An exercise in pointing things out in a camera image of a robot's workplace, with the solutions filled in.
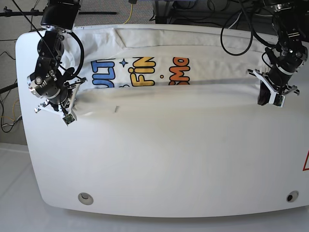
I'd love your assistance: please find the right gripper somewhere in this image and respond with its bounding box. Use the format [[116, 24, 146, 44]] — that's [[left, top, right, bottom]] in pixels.
[[33, 77, 87, 116]]

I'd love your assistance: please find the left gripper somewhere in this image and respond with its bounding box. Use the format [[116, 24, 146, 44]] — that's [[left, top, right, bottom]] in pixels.
[[246, 69, 300, 105]]

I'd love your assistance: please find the white printed T-shirt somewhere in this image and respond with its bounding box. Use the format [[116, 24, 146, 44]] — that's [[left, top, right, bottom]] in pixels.
[[73, 28, 267, 116]]

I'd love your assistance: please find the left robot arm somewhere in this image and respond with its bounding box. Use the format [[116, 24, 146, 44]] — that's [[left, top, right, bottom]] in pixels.
[[239, 0, 309, 107]]

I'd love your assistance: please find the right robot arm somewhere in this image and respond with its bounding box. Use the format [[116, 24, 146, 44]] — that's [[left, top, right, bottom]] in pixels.
[[27, 0, 86, 117]]

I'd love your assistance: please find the black equipment base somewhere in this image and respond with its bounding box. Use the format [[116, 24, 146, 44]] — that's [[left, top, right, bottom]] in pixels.
[[154, 0, 309, 39]]

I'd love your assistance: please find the black tripod stand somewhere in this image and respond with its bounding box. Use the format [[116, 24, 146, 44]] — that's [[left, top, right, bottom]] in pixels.
[[0, 0, 117, 30]]

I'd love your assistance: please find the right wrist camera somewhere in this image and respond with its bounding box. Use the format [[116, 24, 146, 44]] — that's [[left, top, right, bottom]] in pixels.
[[62, 114, 76, 126]]

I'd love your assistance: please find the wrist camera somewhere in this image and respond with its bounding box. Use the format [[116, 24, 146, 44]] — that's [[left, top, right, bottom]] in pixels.
[[268, 93, 285, 108], [62, 114, 76, 126]]

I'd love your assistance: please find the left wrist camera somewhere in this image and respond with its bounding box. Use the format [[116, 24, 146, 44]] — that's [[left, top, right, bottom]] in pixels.
[[268, 93, 285, 108]]

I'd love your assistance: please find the black floor cables left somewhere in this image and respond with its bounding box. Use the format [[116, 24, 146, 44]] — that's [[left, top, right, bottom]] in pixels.
[[0, 50, 24, 133]]

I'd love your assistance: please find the left table cable grommet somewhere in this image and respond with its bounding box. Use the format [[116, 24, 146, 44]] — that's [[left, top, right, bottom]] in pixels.
[[78, 193, 94, 205]]

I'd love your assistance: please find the table cable grommet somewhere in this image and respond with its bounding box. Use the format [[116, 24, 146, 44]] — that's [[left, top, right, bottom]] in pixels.
[[78, 193, 94, 205], [286, 190, 299, 203]]

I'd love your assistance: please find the right table cable grommet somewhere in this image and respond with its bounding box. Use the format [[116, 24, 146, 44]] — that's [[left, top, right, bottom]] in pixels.
[[286, 190, 299, 203]]

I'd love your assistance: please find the yellow cable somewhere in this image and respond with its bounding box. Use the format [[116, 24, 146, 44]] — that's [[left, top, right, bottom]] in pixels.
[[124, 0, 134, 25]]

